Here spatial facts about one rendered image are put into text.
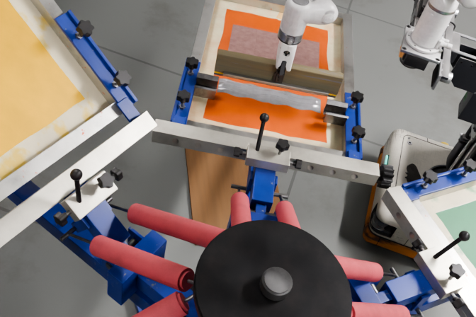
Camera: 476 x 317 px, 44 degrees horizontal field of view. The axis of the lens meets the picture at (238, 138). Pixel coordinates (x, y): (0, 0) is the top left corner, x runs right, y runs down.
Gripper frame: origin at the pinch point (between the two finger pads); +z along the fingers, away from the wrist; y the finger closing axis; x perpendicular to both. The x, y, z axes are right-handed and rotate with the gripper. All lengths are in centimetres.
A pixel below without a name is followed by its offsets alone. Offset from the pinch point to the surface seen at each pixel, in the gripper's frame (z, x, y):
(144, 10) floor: 110, 75, 161
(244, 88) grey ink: 13.6, 9.5, 4.7
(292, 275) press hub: -23, -3, -85
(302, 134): 14.1, -11.8, -10.9
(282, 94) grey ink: 13.3, -3.8, 5.0
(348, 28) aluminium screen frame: 11, -27, 47
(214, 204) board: 108, 10, 22
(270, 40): 14.1, 2.2, 33.9
